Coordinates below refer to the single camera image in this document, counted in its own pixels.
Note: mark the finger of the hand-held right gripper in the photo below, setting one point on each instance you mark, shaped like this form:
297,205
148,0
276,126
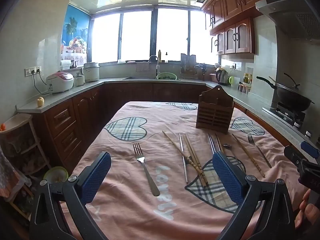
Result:
310,149
293,155

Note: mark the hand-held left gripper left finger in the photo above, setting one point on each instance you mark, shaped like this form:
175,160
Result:
97,177

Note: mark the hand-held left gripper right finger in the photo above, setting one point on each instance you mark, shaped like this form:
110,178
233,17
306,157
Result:
227,177

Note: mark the wooden chopstick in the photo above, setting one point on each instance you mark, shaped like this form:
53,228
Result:
192,155
172,143
247,155

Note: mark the metal chopstick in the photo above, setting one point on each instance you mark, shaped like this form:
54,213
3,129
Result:
182,150
211,142
218,142

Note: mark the wooden utensil holder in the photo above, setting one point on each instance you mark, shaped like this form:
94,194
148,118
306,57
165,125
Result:
215,120

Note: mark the person's right hand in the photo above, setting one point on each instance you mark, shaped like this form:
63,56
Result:
306,212

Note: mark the small metal utensil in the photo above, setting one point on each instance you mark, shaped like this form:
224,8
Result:
227,146

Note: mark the green bowl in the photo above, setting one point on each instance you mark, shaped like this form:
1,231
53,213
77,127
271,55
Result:
55,175

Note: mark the black gas stove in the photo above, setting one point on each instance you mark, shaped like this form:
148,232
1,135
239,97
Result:
285,113

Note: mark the pink heart-print tablecloth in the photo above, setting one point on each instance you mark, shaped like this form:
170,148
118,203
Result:
130,205

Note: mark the black wok with lid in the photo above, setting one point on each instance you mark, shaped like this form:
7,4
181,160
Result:
292,96

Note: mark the wooden lower cabinets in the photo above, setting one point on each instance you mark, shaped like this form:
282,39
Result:
75,120

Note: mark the wooden cabinets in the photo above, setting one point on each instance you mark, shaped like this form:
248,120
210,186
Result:
75,120
236,10

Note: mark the white corner shelf rack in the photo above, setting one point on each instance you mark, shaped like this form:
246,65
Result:
30,140

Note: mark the row of spice jars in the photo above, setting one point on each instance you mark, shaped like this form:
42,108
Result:
244,88

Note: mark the grey kitchen countertop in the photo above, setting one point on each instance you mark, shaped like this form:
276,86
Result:
62,97

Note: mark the condiment bottles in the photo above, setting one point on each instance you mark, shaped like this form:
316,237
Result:
247,78

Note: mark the small yellow fruit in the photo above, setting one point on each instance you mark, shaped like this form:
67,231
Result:
40,102

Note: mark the green cup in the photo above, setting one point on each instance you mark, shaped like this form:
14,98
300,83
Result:
231,80

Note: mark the steel electric kettle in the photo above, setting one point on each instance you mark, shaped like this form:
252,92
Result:
222,77

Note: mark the pink white rice cooker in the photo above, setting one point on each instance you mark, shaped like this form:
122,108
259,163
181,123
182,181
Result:
60,81

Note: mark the large white cooker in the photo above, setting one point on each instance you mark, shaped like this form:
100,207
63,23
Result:
91,72

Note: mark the small orange fruit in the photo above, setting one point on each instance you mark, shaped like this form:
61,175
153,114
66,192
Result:
2,127

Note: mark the dish drying rack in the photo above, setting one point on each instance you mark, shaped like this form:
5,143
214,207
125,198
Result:
188,66

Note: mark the green basin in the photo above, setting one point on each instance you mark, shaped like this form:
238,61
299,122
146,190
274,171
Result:
166,76

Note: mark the steel sink faucet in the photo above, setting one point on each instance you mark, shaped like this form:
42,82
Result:
157,65

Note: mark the steel range hood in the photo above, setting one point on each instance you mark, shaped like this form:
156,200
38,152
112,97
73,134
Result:
292,17

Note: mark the amber bottle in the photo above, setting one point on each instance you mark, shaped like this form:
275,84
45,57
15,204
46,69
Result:
159,56

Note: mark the kitchen window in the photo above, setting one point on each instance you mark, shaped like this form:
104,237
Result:
137,37

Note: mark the wooden upper cabinets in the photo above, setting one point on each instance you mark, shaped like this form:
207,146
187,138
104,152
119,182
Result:
236,10

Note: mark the wall socket strip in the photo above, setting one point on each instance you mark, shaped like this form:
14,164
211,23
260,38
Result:
33,71

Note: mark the beach fruit wall poster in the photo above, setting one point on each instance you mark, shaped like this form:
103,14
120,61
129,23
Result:
75,30

